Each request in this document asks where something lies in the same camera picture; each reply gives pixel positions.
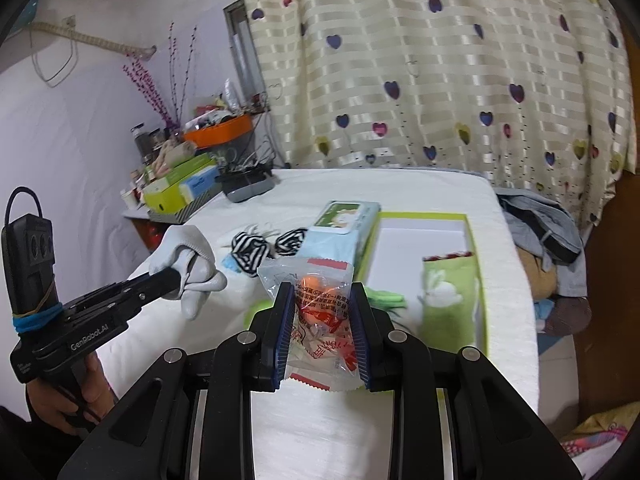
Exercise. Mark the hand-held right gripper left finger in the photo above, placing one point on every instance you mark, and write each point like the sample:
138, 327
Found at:
285, 335

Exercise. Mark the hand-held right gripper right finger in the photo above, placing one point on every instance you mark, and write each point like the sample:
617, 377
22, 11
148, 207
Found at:
360, 335

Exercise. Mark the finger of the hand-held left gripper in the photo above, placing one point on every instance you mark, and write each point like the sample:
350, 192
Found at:
110, 292
162, 282

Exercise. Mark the clear packet of orange snacks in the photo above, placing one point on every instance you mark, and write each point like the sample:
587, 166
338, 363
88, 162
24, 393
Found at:
322, 310

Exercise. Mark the bright green sock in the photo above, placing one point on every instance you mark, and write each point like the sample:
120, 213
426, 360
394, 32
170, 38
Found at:
387, 299

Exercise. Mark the light grey glove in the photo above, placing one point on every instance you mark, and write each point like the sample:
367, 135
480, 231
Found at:
195, 245

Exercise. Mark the green rabbit towel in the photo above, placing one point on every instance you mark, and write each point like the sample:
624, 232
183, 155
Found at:
445, 320

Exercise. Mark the black white striped sock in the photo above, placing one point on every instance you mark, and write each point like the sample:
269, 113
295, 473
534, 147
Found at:
250, 255
290, 241

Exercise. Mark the yellow-green cardboard box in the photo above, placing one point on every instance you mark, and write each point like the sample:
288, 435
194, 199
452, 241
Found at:
420, 235

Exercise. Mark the person's left forearm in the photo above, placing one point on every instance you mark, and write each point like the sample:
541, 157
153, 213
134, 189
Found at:
20, 450

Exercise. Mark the person's left hand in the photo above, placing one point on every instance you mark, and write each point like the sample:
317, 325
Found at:
50, 400

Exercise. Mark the cluttered side table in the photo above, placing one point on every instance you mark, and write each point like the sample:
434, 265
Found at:
147, 232

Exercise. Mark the yellow-green box with hole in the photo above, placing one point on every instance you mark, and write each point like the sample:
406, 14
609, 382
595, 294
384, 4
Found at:
165, 195

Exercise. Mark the small white cup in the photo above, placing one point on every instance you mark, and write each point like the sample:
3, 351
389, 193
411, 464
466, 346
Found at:
129, 197

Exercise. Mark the light blue wet wipes pack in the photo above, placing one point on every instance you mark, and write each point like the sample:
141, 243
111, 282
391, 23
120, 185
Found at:
340, 240

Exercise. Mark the blue and white box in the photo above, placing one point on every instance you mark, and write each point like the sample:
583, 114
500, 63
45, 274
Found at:
202, 182

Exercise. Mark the flat green box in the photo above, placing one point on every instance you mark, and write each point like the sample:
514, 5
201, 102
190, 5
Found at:
190, 165

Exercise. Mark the beige patterned cloth bundle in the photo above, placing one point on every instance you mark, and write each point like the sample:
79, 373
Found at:
175, 155

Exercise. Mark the black power strip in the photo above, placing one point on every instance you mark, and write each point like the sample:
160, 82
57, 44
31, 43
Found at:
245, 176

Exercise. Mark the glass jar with black lid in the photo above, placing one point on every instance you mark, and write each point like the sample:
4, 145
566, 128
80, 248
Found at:
156, 141
140, 145

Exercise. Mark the orange tray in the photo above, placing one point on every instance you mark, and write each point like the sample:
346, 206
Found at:
220, 132

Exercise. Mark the tan cushion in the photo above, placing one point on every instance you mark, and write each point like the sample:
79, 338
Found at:
537, 275

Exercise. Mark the pink flower branches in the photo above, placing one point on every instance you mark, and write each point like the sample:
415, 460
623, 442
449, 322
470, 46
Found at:
150, 92

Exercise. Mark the dark brown cloth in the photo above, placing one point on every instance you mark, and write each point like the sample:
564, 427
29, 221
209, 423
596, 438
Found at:
567, 315

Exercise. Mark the grey clothing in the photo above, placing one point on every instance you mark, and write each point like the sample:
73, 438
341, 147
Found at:
545, 220

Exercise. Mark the colourful patterned cloth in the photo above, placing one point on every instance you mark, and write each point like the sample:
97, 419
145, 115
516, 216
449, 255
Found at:
595, 440

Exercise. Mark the brown wooden furniture panel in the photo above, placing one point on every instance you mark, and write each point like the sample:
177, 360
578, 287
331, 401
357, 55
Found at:
612, 285

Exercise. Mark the cream curtain with hearts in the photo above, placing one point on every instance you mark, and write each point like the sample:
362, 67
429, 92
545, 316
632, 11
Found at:
425, 85

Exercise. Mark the grey window frame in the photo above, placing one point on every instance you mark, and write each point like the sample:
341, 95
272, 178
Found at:
240, 45

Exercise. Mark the blue wall poster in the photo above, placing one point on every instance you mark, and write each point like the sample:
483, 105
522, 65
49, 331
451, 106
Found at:
29, 12

